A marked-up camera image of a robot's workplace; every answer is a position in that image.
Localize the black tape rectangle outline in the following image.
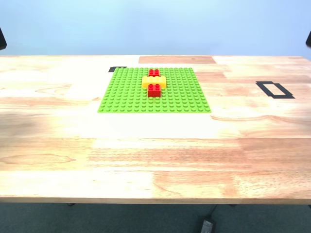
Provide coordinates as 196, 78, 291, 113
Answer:
255, 81, 296, 100

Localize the yellow toy brick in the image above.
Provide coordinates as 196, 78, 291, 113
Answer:
141, 75, 168, 89

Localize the grey power adapter box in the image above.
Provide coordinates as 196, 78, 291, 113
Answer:
201, 219, 214, 233

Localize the black floor cable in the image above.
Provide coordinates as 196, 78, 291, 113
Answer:
206, 205, 218, 221

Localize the green studded baseplate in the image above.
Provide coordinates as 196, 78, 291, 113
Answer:
97, 67, 212, 114

